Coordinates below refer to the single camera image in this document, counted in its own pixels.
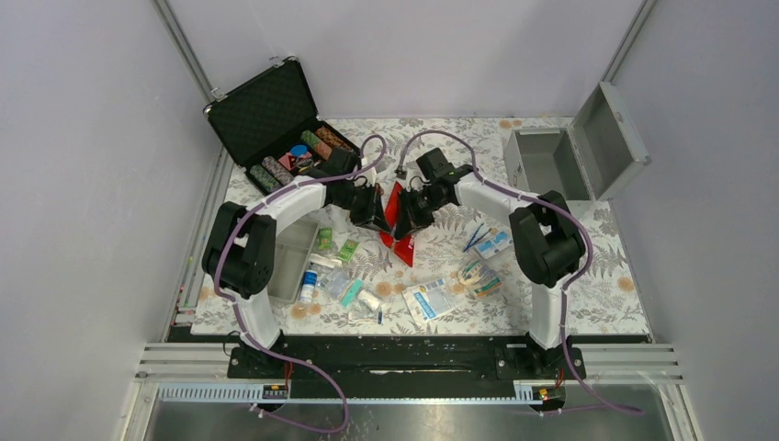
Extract clear syringe packet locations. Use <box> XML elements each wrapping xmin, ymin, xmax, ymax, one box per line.
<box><xmin>347</xmin><ymin>308</ymin><xmax>383</xmax><ymax>325</ymax></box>

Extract bandage roll packet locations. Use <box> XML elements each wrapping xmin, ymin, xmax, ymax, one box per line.
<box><xmin>457</xmin><ymin>259</ymin><xmax>502</xmax><ymax>300</ymax></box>

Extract blue white gauze packet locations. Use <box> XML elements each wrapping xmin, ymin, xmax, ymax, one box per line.
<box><xmin>402</xmin><ymin>278</ymin><xmax>464</xmax><ymax>325</ymax></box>

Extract grey metal box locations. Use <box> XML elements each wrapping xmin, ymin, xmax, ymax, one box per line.
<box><xmin>503</xmin><ymin>82</ymin><xmax>651</xmax><ymax>203</ymax></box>

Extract red first aid pouch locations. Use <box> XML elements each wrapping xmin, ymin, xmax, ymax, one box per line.
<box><xmin>379</xmin><ymin>181</ymin><xmax>417</xmax><ymax>269</ymax></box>

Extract blue tweezers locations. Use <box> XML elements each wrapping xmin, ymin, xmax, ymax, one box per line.
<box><xmin>463</xmin><ymin>223</ymin><xmax>491</xmax><ymax>253</ymax></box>

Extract white bandage roll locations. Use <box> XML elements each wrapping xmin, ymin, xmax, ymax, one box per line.
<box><xmin>357</xmin><ymin>287</ymin><xmax>382</xmax><ymax>311</ymax></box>

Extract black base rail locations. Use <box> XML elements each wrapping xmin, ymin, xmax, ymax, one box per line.
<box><xmin>227</xmin><ymin>335</ymin><xmax>586</xmax><ymax>400</ymax></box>

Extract green sachet upper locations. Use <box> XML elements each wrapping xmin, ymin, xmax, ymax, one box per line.
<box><xmin>317</xmin><ymin>227</ymin><xmax>333</xmax><ymax>252</ymax></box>

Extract green sachet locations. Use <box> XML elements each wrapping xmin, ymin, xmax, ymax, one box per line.
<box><xmin>317</xmin><ymin>227</ymin><xmax>333</xmax><ymax>252</ymax></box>
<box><xmin>337</xmin><ymin>239</ymin><xmax>359</xmax><ymax>264</ymax></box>

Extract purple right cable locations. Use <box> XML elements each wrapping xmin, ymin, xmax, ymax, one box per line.
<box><xmin>395</xmin><ymin>129</ymin><xmax>647</xmax><ymax>417</ymax></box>

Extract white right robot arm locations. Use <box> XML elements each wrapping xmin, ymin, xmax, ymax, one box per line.
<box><xmin>393</xmin><ymin>148</ymin><xmax>588</xmax><ymax>379</ymax></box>

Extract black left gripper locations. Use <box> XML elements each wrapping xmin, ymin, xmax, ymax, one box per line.
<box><xmin>333</xmin><ymin>182</ymin><xmax>391</xmax><ymax>234</ymax></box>

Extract green sachet lower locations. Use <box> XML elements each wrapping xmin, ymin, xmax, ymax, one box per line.
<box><xmin>337</xmin><ymin>239</ymin><xmax>359</xmax><ymax>264</ymax></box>

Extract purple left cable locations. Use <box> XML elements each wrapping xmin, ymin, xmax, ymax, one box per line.
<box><xmin>211</xmin><ymin>133</ymin><xmax>389</xmax><ymax>435</ymax></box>

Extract teal strip packet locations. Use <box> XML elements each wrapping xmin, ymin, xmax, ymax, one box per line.
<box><xmin>340</xmin><ymin>278</ymin><xmax>363</xmax><ymax>308</ymax></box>

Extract black poker chip case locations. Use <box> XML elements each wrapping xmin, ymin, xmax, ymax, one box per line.
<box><xmin>203</xmin><ymin>56</ymin><xmax>361</xmax><ymax>196</ymax></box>

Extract white blue-label bottle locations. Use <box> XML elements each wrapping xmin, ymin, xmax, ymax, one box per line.
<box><xmin>299</xmin><ymin>269</ymin><xmax>319</xmax><ymax>304</ymax></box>

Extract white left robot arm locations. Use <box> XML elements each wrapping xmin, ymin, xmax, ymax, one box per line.
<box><xmin>201</xmin><ymin>145</ymin><xmax>391</xmax><ymax>378</ymax></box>

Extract purple cable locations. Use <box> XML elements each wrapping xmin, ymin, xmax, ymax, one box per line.
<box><xmin>395</xmin><ymin>129</ymin><xmax>647</xmax><ymax>417</ymax></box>
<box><xmin>211</xmin><ymin>133</ymin><xmax>389</xmax><ymax>435</ymax></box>

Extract floral table mat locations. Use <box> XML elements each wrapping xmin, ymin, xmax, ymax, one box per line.
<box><xmin>191</xmin><ymin>117</ymin><xmax>651</xmax><ymax>337</ymax></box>

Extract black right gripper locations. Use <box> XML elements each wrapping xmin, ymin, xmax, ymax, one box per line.
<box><xmin>395</xmin><ymin>187</ymin><xmax>448</xmax><ymax>241</ymax></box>

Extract grey plastic tray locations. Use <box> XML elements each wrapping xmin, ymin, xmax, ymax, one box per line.
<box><xmin>267</xmin><ymin>218</ymin><xmax>320</xmax><ymax>305</ymax></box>

